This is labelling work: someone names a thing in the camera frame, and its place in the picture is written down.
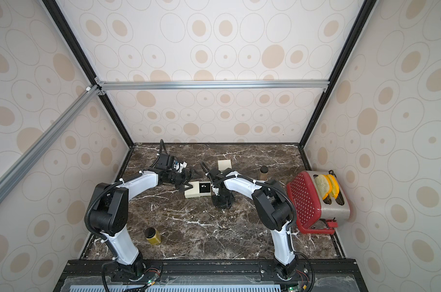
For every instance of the brown spice bottle black cap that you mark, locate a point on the brown spice bottle black cap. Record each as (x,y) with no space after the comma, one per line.
(263,173)

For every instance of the yellow bread slice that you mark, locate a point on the yellow bread slice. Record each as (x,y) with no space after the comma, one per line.
(335,186)

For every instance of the silver toaster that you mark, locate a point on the silver toaster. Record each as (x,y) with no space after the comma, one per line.
(330,209)

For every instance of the cream drawer jewelry box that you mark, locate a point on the cream drawer jewelry box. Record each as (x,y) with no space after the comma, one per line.
(198,189)

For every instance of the left diagonal aluminium bar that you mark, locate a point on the left diagonal aluminium bar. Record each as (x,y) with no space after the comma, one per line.
(22,166)

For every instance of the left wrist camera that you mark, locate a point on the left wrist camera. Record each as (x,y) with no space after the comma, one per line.
(178,166)

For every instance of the pale bread slice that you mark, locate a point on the pale bread slice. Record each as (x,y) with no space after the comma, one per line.
(323,186)

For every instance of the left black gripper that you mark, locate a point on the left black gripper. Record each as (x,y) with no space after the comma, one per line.
(185,179)

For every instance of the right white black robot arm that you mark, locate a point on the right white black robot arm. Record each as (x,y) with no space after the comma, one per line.
(274,208)

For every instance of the horizontal aluminium frame bar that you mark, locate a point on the horizontal aluminium frame bar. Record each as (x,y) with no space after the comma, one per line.
(215,85)

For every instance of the red perforated rack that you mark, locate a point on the red perforated rack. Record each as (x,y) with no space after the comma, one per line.
(304,196)

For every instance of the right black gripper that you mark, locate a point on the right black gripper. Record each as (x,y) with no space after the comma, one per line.
(223,197)

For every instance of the yellow jar black lid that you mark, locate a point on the yellow jar black lid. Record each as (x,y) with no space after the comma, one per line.
(153,236)

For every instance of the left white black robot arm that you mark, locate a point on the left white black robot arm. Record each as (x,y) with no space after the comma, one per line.
(108,211)

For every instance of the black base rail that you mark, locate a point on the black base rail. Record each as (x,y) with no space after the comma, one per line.
(341,275)

